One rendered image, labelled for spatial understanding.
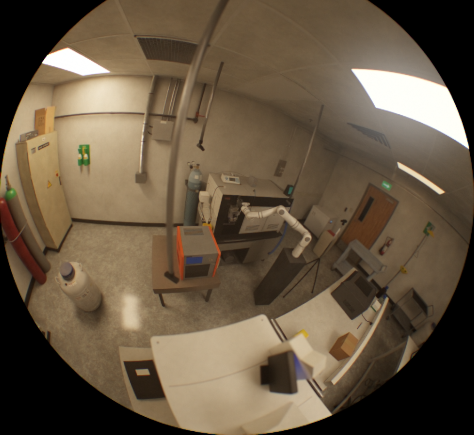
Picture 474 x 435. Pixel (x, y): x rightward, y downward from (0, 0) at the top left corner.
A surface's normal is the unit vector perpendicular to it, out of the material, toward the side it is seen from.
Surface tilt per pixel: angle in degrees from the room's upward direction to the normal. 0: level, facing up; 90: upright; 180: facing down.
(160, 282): 0
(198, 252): 0
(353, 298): 90
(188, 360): 0
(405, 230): 90
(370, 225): 90
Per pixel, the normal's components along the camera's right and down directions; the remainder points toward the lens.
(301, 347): 0.26, -0.87
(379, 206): -0.89, -0.04
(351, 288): -0.61, -0.50
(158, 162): 0.37, 0.49
